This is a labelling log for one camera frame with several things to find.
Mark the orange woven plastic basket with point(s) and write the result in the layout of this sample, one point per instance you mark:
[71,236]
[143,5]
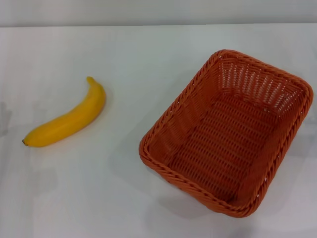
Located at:
[223,138]

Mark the yellow banana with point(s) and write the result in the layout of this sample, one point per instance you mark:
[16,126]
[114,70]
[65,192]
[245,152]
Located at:
[71,119]

